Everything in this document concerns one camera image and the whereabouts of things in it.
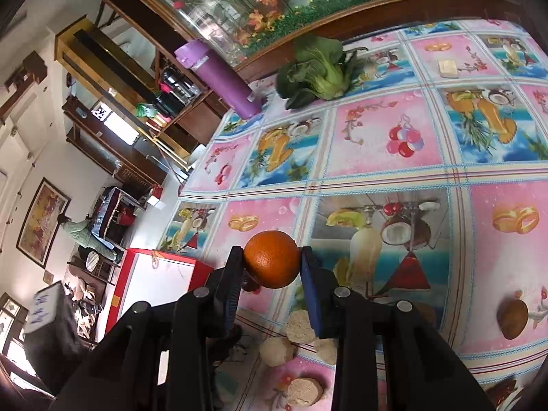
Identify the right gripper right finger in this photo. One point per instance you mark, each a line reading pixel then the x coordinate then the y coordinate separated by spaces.
pixel 391 344

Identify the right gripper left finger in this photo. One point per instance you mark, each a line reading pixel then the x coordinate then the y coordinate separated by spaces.
pixel 161 357

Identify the beige cut round piece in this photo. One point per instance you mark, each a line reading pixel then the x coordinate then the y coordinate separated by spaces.
pixel 304 392

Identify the brown round fruit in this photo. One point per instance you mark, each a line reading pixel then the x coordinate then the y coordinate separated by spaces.
pixel 512 317

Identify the orange fruit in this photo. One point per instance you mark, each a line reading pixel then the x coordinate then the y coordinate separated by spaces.
pixel 272 259

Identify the red shallow box tray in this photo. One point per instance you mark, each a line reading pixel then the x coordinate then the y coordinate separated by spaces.
pixel 155 277

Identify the red date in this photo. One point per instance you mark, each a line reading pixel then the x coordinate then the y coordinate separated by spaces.
pixel 498 393

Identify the fruit print tablecloth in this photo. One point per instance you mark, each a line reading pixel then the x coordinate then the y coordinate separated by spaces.
pixel 409 187

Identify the wooden cabinet counter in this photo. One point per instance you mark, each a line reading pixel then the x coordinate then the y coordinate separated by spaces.
pixel 199 118

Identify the green bok choy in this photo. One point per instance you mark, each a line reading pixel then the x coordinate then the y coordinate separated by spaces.
pixel 321 70

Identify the pale butter cube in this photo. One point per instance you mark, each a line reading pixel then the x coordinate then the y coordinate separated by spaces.
pixel 448 69

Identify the purple thermos bottle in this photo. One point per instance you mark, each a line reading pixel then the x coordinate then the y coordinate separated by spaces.
pixel 208 65

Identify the framed wall painting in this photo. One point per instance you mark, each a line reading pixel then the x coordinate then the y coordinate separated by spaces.
pixel 40 224

